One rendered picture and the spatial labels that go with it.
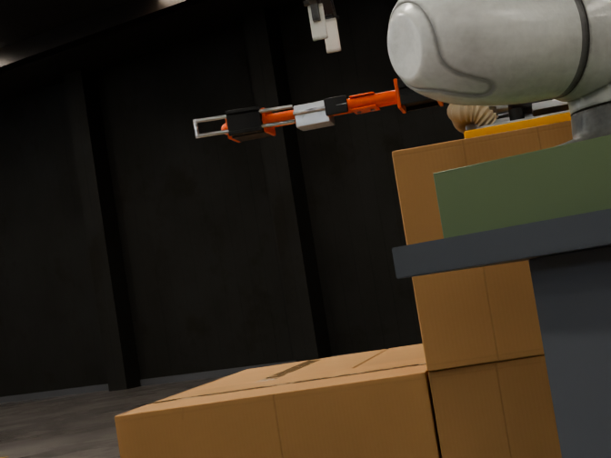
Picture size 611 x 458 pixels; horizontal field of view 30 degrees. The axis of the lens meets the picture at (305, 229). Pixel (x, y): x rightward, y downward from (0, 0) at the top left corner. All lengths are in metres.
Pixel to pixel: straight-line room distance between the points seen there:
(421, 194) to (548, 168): 0.69
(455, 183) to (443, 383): 0.70
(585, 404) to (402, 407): 0.65
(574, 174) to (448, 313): 0.72
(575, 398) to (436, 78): 0.44
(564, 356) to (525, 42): 0.40
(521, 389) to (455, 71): 0.82
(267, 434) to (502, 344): 0.46
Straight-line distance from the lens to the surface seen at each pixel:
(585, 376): 1.48
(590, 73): 1.48
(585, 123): 1.52
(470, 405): 2.07
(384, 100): 2.27
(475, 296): 2.04
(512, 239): 1.36
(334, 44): 2.39
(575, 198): 1.38
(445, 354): 2.05
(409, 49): 1.41
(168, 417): 2.17
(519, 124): 2.12
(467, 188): 1.43
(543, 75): 1.44
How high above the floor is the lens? 0.70
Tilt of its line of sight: 4 degrees up
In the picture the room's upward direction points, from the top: 9 degrees counter-clockwise
